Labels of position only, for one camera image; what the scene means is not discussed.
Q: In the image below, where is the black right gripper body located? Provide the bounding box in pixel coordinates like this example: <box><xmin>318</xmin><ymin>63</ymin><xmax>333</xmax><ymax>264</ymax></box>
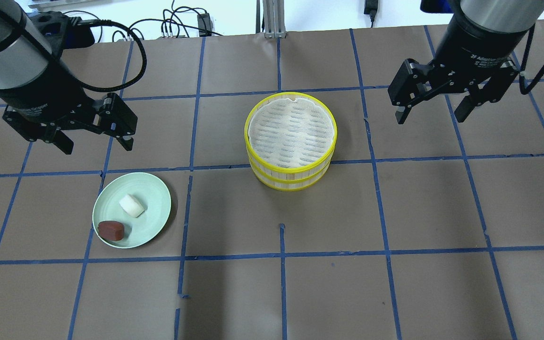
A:
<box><xmin>388</xmin><ymin>17</ymin><xmax>520</xmax><ymax>108</ymax></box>

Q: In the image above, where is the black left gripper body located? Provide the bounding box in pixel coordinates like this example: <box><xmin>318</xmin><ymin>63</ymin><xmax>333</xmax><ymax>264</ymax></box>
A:
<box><xmin>2</xmin><ymin>71</ymin><xmax>137</xmax><ymax>144</ymax></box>

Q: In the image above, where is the white bun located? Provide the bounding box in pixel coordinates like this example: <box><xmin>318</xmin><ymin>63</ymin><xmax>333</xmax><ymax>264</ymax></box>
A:
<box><xmin>118</xmin><ymin>194</ymin><xmax>145</xmax><ymax>218</ymax></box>

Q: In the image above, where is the brown bun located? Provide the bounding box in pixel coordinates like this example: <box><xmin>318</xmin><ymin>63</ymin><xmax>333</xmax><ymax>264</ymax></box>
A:
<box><xmin>97</xmin><ymin>220</ymin><xmax>125</xmax><ymax>241</ymax></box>

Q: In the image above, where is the yellow top steamer layer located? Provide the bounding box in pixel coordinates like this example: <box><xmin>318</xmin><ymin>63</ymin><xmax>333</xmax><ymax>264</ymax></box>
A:
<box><xmin>243</xmin><ymin>91</ymin><xmax>338</xmax><ymax>173</ymax></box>

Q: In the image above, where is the yellow steamer layer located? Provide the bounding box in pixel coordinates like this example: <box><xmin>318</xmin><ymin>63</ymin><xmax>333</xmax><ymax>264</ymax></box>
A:
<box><xmin>249</xmin><ymin>158</ymin><xmax>331</xmax><ymax>192</ymax></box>
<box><xmin>243</xmin><ymin>91</ymin><xmax>338</xmax><ymax>173</ymax></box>

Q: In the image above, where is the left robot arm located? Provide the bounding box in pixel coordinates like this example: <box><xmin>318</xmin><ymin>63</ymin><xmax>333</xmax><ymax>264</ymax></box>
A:
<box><xmin>0</xmin><ymin>0</ymin><xmax>147</xmax><ymax>154</ymax></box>

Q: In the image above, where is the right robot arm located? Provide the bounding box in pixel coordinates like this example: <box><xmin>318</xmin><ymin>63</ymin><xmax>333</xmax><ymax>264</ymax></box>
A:
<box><xmin>387</xmin><ymin>0</ymin><xmax>544</xmax><ymax>124</ymax></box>

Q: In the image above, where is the yellow bottom steamer layer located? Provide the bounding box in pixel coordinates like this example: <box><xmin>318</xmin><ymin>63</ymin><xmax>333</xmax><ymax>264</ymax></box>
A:
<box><xmin>249</xmin><ymin>158</ymin><xmax>331</xmax><ymax>192</ymax></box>

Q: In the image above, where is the light green plate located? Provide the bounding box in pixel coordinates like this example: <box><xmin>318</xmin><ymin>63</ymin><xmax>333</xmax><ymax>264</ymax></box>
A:
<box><xmin>92</xmin><ymin>172</ymin><xmax>172</xmax><ymax>249</ymax></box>

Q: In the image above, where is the black power adapter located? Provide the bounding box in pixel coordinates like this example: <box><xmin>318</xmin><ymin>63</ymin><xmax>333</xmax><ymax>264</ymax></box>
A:
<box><xmin>363</xmin><ymin>0</ymin><xmax>379</xmax><ymax>26</ymax></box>

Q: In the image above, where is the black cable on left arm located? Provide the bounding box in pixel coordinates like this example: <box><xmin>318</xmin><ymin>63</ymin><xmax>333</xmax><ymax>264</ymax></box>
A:
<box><xmin>55</xmin><ymin>17</ymin><xmax>148</xmax><ymax>93</ymax></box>

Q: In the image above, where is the aluminium frame post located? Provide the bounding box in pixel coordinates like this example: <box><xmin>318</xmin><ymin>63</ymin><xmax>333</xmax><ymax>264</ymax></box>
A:
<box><xmin>261</xmin><ymin>0</ymin><xmax>287</xmax><ymax>39</ymax></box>

